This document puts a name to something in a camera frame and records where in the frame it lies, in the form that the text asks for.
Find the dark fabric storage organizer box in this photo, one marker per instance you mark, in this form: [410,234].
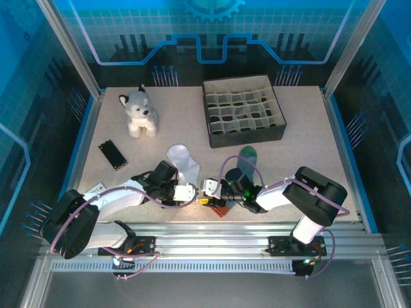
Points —
[244,136]

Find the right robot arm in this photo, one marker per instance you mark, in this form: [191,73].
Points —
[318,192]

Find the grey sock green toe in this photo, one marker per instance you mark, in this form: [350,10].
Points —
[247,160]

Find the black remote control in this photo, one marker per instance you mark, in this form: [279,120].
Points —
[113,155]

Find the aluminium frame post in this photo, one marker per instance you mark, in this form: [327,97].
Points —
[352,48]
[72,48]

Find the white sock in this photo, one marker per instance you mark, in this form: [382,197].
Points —
[184,160]

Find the aluminium frame rail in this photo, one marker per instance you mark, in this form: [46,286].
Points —
[208,237]

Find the husky plush toy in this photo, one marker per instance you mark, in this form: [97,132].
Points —
[139,112]

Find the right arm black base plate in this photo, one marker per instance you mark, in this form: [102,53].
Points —
[279,247]

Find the blue printed backdrop panel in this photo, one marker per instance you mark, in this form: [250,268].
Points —
[128,19]

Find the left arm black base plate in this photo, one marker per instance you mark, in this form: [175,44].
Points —
[146,245]

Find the small white labelled card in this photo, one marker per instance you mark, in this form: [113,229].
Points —
[96,188]

